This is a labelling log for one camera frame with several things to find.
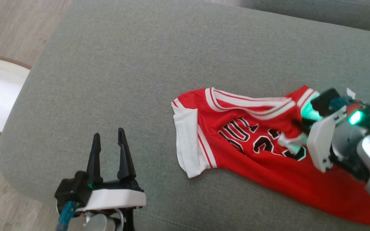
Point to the teal left camera connector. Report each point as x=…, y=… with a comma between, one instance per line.
x=66, y=215

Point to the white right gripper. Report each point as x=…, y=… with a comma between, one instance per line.
x=321, y=141

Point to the red basketball jersey white sleeves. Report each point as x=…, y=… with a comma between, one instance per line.
x=268, y=173

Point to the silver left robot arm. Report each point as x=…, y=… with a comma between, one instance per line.
x=101, y=223

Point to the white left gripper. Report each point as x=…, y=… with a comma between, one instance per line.
x=117, y=199

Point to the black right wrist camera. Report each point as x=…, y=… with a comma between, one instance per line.
x=324, y=101

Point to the large grey sofa cushion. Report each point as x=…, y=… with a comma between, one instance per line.
x=124, y=80

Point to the teal right camera connector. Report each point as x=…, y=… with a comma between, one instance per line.
x=340, y=102

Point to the teal camera connector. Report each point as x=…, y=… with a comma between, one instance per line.
x=340, y=102
x=66, y=215

